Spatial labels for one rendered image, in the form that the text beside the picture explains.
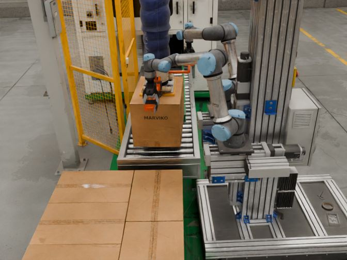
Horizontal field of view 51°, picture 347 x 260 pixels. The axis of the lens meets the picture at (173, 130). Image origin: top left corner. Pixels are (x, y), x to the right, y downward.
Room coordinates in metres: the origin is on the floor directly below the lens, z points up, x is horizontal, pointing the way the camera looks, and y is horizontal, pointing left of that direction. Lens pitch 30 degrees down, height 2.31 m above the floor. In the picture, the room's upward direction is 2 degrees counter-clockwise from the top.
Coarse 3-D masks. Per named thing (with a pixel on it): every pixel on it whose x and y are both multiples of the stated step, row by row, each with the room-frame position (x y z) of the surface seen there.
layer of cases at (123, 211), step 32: (64, 192) 2.19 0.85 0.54; (96, 192) 2.18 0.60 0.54; (128, 192) 2.17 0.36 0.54; (160, 192) 2.16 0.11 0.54; (64, 224) 1.85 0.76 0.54; (96, 224) 1.84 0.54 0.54; (128, 224) 1.83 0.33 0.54; (160, 224) 1.82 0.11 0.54; (32, 256) 1.58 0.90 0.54; (64, 256) 1.57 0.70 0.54; (96, 256) 1.56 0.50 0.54; (128, 256) 1.56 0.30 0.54; (160, 256) 1.55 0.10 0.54
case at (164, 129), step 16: (176, 80) 3.05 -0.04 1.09; (176, 96) 2.70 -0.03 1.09; (144, 112) 2.58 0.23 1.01; (160, 112) 2.57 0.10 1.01; (176, 112) 2.56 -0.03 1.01; (144, 128) 2.59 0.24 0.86; (160, 128) 2.57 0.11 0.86; (176, 128) 2.56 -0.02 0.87; (144, 144) 2.59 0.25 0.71; (160, 144) 2.57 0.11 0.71; (176, 144) 2.56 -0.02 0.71
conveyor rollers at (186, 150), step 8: (184, 80) 4.43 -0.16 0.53; (184, 128) 3.17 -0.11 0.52; (184, 136) 3.00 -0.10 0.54; (184, 144) 2.83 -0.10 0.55; (192, 144) 2.83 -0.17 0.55; (128, 152) 2.74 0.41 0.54; (136, 152) 2.74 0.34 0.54; (144, 152) 2.73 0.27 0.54; (152, 152) 2.73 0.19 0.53; (160, 152) 2.73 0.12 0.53; (168, 152) 2.73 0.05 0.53; (176, 152) 2.73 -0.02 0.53; (184, 152) 2.72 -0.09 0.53; (192, 152) 2.72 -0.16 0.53
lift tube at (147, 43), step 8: (144, 32) 2.83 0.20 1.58; (152, 32) 2.79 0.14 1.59; (160, 32) 2.79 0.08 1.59; (144, 40) 2.85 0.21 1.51; (152, 40) 2.80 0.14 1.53; (160, 40) 2.80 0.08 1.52; (168, 40) 2.85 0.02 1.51; (144, 48) 2.88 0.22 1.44; (152, 48) 2.80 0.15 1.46; (160, 48) 2.80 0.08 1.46; (168, 48) 2.87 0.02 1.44; (160, 56) 2.79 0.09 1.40
